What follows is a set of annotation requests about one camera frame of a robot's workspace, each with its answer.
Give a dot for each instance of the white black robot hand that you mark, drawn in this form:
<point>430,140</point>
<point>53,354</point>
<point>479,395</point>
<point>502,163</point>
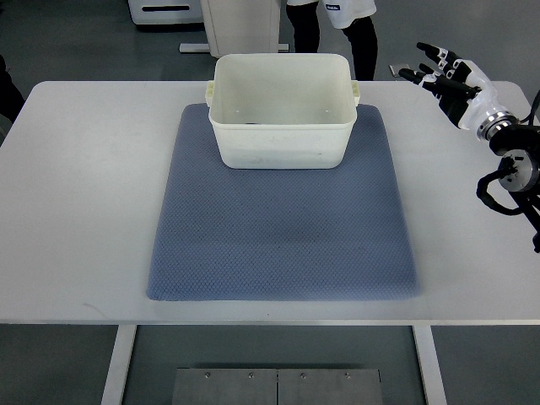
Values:
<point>465,94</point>

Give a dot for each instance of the white plastic box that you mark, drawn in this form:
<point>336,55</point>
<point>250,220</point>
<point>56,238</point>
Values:
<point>282,111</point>

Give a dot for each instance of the small grey floor plate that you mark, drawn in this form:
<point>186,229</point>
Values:
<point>396,68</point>

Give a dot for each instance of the person in black trousers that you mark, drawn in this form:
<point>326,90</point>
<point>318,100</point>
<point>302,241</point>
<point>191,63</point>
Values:
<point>353,18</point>

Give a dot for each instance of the white table right leg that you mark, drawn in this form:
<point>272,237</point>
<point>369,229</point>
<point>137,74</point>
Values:
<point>434,391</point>

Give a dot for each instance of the white table leg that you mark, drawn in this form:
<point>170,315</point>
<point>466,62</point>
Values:
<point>434,391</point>
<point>116,379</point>

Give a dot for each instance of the blue textured mat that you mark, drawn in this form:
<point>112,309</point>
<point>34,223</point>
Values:
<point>281,235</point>

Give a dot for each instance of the white appliance with slot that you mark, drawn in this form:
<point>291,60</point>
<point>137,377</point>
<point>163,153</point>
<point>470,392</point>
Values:
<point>149,12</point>

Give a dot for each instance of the grey metal floor plate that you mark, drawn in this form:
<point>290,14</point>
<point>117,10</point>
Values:
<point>277,386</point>

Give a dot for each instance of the white table left leg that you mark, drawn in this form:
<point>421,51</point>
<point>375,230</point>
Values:
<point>116,379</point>

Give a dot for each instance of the dark object at left edge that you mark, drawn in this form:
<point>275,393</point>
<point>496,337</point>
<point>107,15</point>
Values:
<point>12,100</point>

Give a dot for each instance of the white column pedestal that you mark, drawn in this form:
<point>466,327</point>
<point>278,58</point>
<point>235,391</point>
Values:
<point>239,27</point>

